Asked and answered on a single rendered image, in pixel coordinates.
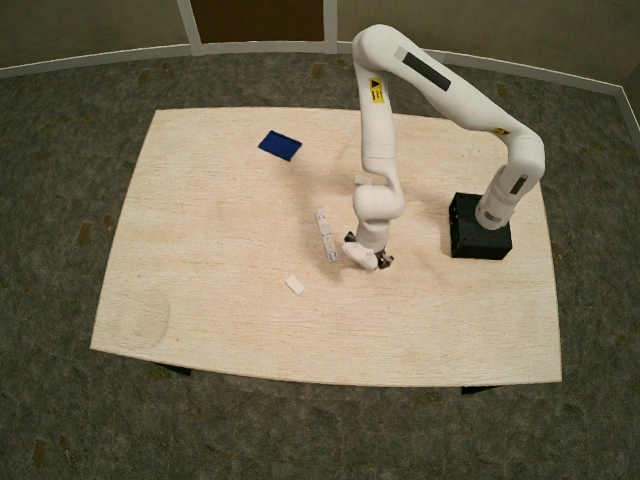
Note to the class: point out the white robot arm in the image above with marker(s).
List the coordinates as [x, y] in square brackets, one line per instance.
[381, 49]

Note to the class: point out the dark blue flat rectangle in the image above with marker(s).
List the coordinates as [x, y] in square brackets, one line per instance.
[280, 145]

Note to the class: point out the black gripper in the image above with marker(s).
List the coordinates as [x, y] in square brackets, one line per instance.
[379, 255]

